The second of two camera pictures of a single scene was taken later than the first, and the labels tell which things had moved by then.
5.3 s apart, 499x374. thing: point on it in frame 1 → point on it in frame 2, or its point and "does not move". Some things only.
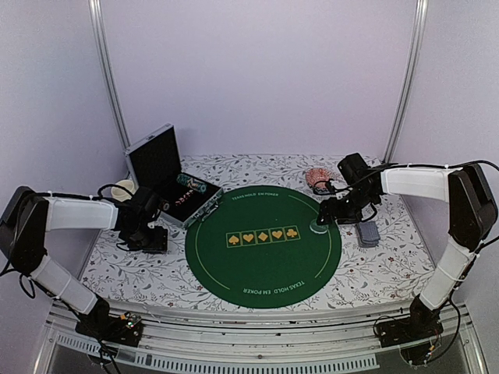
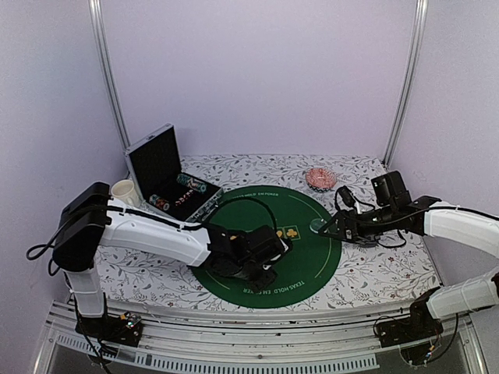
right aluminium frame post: (419, 31) does not move
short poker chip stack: (165, 205) does not move
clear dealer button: (317, 228) does not move
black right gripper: (325, 209) → (344, 216)
